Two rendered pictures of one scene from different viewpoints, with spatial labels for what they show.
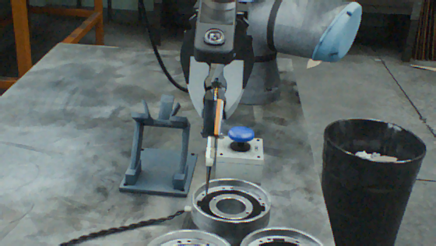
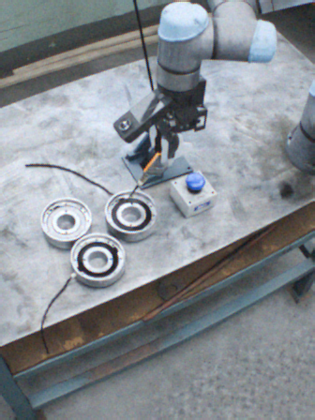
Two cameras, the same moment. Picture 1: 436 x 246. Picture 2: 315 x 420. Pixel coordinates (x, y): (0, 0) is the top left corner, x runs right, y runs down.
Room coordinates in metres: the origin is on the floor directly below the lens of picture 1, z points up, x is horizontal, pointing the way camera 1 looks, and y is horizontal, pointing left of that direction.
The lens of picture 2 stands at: (0.26, -0.59, 1.77)
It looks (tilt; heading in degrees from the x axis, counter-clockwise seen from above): 54 degrees down; 54
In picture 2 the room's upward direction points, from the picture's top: 6 degrees clockwise
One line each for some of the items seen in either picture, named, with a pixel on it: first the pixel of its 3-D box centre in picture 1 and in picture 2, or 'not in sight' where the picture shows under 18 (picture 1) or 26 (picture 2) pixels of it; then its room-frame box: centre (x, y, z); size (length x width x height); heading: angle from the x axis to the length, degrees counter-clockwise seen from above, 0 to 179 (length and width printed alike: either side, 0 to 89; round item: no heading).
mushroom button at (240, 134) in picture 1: (240, 144); (194, 186); (0.75, -0.04, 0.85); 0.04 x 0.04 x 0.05
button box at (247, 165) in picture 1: (239, 157); (195, 192); (0.76, -0.04, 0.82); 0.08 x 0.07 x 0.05; 178
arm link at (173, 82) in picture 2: not in sight; (177, 70); (0.71, 0.00, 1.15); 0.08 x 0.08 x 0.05
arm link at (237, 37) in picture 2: not in sight; (239, 35); (0.81, -0.03, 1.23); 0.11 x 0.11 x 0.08; 62
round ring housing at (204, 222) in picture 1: (230, 211); (131, 217); (0.61, -0.03, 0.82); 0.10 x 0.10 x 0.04
